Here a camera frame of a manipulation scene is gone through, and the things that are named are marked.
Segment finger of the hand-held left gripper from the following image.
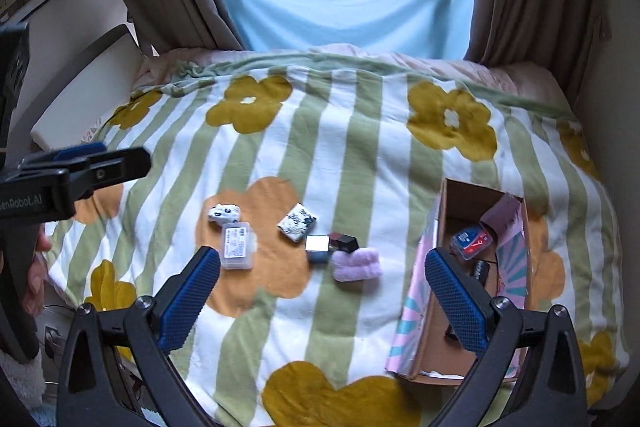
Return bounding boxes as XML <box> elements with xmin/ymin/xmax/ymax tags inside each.
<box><xmin>65</xmin><ymin>147</ymin><xmax>152</xmax><ymax>206</ymax></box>
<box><xmin>19</xmin><ymin>142</ymin><xmax>108</xmax><ymax>170</ymax></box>

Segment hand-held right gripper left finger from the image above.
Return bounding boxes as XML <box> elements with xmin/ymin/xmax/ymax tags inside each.
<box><xmin>57</xmin><ymin>245</ymin><xmax>222</xmax><ymax>427</ymax></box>

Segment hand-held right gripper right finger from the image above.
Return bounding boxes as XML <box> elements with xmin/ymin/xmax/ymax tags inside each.
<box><xmin>424</xmin><ymin>248</ymin><xmax>588</xmax><ymax>427</ymax></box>

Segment clear plastic case white label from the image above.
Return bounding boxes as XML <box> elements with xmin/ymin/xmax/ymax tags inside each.
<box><xmin>221</xmin><ymin>222</ymin><xmax>252</xmax><ymax>270</ymax></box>

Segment black and white plush toy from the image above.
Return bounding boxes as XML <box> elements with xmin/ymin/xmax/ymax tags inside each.
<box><xmin>209</xmin><ymin>203</ymin><xmax>241</xmax><ymax>223</ymax></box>

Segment cardboard box with pink lining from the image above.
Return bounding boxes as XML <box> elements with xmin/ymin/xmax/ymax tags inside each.
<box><xmin>384</xmin><ymin>178</ymin><xmax>531</xmax><ymax>382</ymax></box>

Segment pink fluffy towel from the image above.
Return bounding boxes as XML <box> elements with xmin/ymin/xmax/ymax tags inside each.
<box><xmin>332</xmin><ymin>246</ymin><xmax>383</xmax><ymax>283</ymax></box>

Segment small black and red box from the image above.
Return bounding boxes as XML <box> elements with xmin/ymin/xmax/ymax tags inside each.
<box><xmin>327</xmin><ymin>232</ymin><xmax>360</xmax><ymax>254</ymax></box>

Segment white ink-patterned tissue packet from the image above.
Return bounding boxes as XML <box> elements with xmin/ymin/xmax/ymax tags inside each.
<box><xmin>278</xmin><ymin>203</ymin><xmax>318</xmax><ymax>242</ymax></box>

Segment small blue box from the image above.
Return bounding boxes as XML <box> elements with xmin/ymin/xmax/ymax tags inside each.
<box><xmin>305</xmin><ymin>234</ymin><xmax>332</xmax><ymax>264</ymax></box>

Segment person's left hand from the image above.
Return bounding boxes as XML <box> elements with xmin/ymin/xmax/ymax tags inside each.
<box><xmin>22</xmin><ymin>234</ymin><xmax>53</xmax><ymax>315</ymax></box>

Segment small black object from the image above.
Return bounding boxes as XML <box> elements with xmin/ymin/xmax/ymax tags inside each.
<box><xmin>470</xmin><ymin>259</ymin><xmax>493</xmax><ymax>285</ymax></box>

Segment clear case red blue cards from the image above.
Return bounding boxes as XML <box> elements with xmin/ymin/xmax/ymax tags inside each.
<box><xmin>450</xmin><ymin>222</ymin><xmax>496</xmax><ymax>262</ymax></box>

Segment white board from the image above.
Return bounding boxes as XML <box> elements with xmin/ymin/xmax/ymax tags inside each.
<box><xmin>30</xmin><ymin>24</ymin><xmax>141</xmax><ymax>148</ymax></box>

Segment floral striped blanket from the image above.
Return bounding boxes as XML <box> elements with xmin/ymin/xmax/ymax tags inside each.
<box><xmin>42</xmin><ymin>59</ymin><xmax>631</xmax><ymax>427</ymax></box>

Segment white fluffy cloth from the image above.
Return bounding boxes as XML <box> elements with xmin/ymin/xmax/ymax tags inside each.
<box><xmin>0</xmin><ymin>347</ymin><xmax>48</xmax><ymax>408</ymax></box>

